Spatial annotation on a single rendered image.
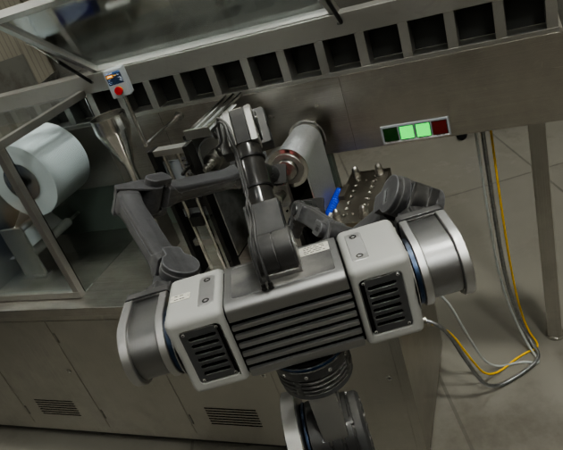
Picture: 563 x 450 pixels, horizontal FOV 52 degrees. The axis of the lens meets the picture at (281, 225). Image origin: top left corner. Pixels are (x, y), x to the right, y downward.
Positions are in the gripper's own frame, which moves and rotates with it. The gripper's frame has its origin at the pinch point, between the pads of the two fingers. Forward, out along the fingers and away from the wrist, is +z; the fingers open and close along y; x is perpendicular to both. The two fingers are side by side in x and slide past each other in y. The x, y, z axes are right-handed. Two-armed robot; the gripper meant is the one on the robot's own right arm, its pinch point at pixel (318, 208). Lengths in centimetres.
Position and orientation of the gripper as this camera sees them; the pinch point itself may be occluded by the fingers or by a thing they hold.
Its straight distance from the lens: 209.0
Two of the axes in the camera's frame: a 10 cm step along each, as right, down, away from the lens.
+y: 9.1, -0.9, -4.0
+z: 4.0, -0.3, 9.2
